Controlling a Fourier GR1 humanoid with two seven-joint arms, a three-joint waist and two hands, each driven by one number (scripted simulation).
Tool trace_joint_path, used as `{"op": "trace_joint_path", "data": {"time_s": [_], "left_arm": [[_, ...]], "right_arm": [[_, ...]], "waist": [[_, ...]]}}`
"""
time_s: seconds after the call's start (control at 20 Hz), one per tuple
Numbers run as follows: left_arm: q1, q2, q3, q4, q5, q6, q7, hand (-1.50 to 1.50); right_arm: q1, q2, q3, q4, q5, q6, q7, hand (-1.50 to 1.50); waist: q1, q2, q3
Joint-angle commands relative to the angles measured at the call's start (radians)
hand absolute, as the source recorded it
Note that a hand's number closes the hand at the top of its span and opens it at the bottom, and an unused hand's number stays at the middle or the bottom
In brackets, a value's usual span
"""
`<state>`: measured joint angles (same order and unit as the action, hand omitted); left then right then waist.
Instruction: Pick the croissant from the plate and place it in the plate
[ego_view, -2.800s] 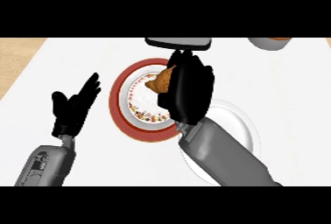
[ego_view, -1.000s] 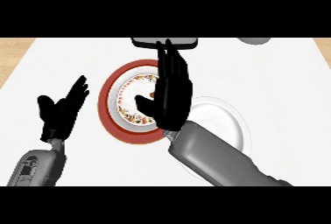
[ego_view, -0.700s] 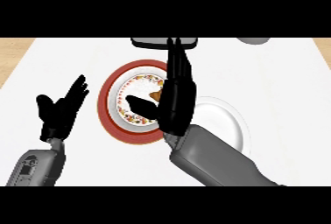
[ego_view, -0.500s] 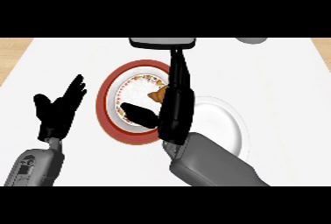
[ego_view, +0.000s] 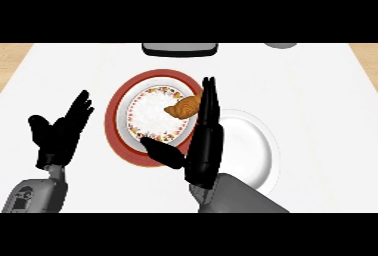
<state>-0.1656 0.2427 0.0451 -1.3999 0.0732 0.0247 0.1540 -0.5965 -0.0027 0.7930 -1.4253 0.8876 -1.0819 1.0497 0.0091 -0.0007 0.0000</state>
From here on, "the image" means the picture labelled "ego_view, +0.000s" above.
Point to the red round placemat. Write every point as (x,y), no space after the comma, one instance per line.
(113,123)

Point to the grey round object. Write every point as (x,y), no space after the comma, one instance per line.
(281,45)

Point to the plain white plate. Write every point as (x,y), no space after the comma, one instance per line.
(246,146)

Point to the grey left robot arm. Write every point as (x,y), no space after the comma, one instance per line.
(37,196)

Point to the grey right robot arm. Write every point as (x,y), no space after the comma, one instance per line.
(237,196)

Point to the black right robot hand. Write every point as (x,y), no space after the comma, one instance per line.
(204,143)

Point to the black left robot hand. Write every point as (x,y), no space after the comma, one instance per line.
(60,133)

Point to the dark grey appliance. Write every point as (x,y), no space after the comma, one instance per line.
(179,50)

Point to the brown croissant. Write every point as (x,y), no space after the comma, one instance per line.
(185,107)

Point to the floral rimmed white plate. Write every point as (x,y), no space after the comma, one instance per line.
(155,115)

